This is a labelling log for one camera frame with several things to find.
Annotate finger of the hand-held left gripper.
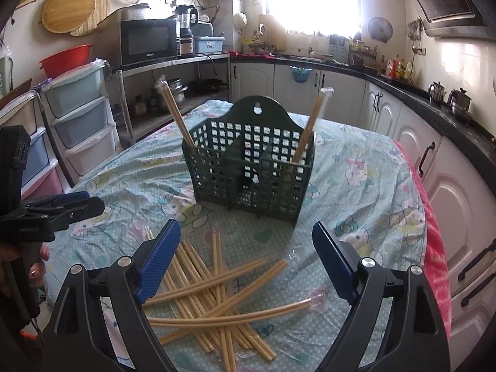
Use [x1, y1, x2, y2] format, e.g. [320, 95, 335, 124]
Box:
[38, 197, 105, 234]
[23, 192, 91, 212]

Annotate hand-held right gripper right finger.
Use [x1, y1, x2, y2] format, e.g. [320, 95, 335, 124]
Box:
[312, 221, 452, 372]

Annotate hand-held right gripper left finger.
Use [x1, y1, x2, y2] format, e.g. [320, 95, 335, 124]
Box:
[41, 219, 183, 372]

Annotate pile of chopsticks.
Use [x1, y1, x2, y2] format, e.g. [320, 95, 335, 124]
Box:
[143, 227, 328, 372]

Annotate green plastic utensil basket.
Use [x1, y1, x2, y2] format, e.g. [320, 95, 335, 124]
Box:
[182, 95, 316, 228]

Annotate person's left hand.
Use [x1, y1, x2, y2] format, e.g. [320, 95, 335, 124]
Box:
[0, 242, 52, 291]

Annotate plastic drawer unit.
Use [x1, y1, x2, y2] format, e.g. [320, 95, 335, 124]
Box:
[0, 89, 69, 199]
[41, 60, 121, 177]

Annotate printed cartoon tablecloth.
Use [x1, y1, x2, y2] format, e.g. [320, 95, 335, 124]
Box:
[46, 99, 429, 372]

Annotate pink towel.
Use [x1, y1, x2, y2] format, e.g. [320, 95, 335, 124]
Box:
[391, 135, 453, 342]

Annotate red basin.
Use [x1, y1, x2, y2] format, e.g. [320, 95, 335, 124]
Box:
[39, 44, 94, 78]

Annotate white lower cabinets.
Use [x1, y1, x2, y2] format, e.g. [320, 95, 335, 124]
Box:
[228, 60, 496, 357]

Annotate stacked metal pots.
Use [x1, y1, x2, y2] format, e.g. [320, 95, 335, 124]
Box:
[150, 77, 189, 110]

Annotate metal shelf rack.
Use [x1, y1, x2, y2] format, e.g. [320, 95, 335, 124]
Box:
[112, 52, 232, 148]

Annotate black microwave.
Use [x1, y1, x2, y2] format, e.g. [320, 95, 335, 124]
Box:
[119, 19, 181, 67]

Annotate black countertop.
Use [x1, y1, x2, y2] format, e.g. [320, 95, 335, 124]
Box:
[228, 52, 496, 156]

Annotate bamboo mat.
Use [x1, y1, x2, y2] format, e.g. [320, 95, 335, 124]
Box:
[70, 0, 110, 37]

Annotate round bamboo tray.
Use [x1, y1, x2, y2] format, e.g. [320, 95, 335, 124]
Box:
[42, 0, 96, 34]

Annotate blue hanging basket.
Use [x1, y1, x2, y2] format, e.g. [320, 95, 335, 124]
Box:
[290, 66, 313, 83]

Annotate round metal kettle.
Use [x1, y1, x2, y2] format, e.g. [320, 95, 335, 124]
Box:
[428, 81, 447, 104]

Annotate square metal kettle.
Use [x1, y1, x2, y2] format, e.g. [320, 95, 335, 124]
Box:
[447, 88, 473, 116]

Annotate blue plastic box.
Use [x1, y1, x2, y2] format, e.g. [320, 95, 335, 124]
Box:
[193, 35, 225, 54]

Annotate yellow oil bottle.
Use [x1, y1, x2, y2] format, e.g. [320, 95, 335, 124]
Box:
[398, 58, 414, 82]

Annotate blender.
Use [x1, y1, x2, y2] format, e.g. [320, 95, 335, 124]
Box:
[176, 5, 200, 57]

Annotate wooden cutting board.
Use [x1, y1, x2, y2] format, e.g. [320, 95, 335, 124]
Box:
[258, 13, 288, 49]

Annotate hanging ladles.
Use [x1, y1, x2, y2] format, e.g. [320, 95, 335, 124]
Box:
[407, 17, 426, 55]

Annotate window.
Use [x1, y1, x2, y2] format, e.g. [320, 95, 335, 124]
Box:
[265, 0, 363, 36]

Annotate black range hood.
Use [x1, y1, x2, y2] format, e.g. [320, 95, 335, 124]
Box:
[389, 0, 492, 40]

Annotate small wall fan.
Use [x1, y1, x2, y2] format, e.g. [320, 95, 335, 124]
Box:
[367, 16, 394, 43]

